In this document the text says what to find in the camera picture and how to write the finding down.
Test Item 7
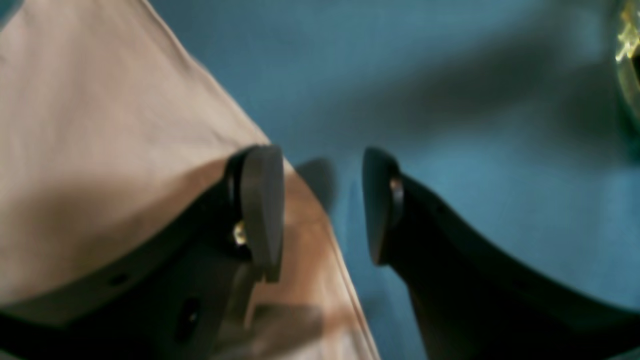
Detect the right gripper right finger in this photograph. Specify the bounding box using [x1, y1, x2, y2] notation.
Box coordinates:
[362, 146, 640, 360]

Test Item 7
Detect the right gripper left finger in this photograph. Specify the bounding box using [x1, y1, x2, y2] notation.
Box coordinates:
[1, 145, 285, 360]

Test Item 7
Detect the beige T-shirt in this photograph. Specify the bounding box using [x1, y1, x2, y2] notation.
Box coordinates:
[1, 0, 380, 360]

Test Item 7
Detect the blue table cloth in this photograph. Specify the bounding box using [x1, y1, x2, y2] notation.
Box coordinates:
[151, 0, 639, 360]

